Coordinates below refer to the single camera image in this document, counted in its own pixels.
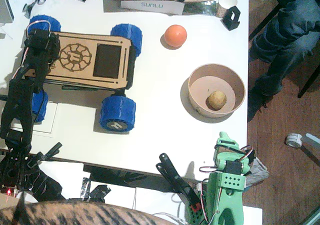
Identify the white foam board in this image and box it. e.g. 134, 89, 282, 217
134, 186, 263, 225

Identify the red white servo cable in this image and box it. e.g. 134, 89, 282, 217
199, 144, 256, 223

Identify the crumpled grey bag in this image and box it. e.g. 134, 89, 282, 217
244, 157, 270, 189

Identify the white tape roll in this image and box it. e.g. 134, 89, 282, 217
285, 132, 304, 149

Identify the black clamp with red trigger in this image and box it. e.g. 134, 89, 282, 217
155, 152, 204, 213

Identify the yellowish round potato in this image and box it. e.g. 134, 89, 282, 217
205, 90, 228, 111

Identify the silver foil strip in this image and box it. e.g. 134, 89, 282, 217
79, 177, 92, 201

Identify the brown paper bowl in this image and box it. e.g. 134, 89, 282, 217
187, 63, 246, 118

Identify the black printed holder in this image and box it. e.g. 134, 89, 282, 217
220, 6, 241, 31

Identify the dark shoe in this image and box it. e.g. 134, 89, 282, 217
247, 86, 274, 122

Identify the white paper cup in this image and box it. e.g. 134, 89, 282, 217
215, 0, 238, 18

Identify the black chair leg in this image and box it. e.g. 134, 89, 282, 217
297, 64, 320, 99
249, 2, 285, 41

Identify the white SUNLU box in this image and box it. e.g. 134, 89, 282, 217
120, 0, 186, 16

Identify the white paper sheet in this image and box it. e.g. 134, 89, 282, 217
31, 101, 59, 138

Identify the white stick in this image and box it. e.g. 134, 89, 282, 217
304, 132, 320, 146

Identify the wooden rover with blue wheels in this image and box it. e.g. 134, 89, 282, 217
23, 14, 144, 134

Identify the orange ball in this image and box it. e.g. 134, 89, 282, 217
164, 24, 188, 48

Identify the person leg in jeans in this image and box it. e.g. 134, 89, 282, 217
249, 0, 320, 97

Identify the white grey box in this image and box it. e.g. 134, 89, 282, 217
0, 0, 15, 25

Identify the small black clamp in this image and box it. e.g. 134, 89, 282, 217
27, 141, 63, 169

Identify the white red arm cable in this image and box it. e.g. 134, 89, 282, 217
25, 19, 53, 36

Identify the striped brown cloth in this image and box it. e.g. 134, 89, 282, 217
0, 201, 177, 225

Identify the black silver clip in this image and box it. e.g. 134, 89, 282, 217
22, 0, 47, 19

